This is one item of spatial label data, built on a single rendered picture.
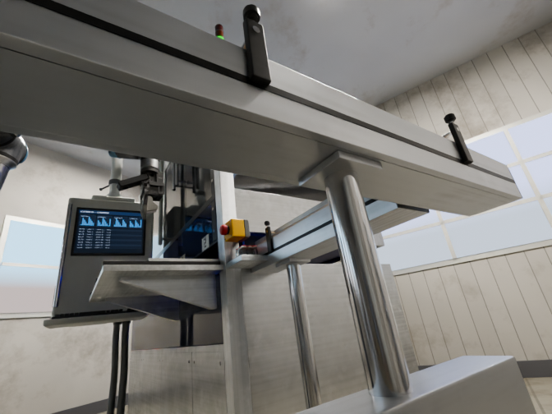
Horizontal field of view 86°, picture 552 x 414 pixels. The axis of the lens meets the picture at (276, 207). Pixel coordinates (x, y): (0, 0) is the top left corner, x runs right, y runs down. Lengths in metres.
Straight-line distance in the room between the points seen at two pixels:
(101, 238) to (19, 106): 1.82
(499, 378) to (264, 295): 0.84
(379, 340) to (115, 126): 0.37
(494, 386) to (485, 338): 2.86
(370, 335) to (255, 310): 0.83
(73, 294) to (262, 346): 1.24
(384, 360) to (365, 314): 0.05
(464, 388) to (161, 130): 0.46
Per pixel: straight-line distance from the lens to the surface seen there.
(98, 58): 0.29
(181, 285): 1.19
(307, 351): 1.03
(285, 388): 1.24
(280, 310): 1.24
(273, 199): 1.37
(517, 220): 3.44
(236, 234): 1.10
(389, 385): 0.40
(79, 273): 2.10
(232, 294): 1.14
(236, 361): 1.14
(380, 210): 0.73
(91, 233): 2.15
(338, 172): 0.44
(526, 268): 3.41
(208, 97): 0.30
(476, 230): 3.42
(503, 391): 0.55
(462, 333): 3.40
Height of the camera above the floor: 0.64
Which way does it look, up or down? 22 degrees up
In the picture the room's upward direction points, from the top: 8 degrees counter-clockwise
